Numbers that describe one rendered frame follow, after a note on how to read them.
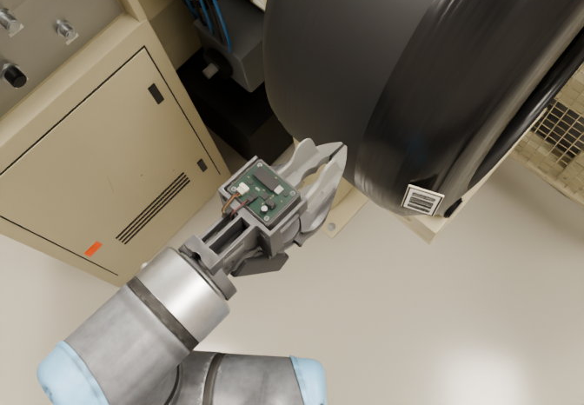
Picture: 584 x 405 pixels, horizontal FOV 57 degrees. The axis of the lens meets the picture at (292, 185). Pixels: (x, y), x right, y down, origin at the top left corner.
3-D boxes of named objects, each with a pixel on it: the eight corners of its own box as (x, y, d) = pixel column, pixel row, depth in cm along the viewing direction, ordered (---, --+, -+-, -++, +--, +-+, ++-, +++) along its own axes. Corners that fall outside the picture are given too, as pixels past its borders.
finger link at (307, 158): (347, 122, 57) (286, 180, 54) (342, 150, 62) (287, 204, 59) (325, 106, 58) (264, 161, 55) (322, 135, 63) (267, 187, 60)
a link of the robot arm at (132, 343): (62, 387, 55) (5, 361, 46) (156, 297, 58) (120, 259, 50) (115, 458, 50) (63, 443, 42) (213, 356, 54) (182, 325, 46)
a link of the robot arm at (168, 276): (206, 350, 54) (144, 285, 57) (241, 315, 56) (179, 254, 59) (190, 333, 46) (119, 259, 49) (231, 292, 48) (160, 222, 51)
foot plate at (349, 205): (275, 190, 193) (275, 189, 191) (326, 139, 198) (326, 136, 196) (332, 239, 185) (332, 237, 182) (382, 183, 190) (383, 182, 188)
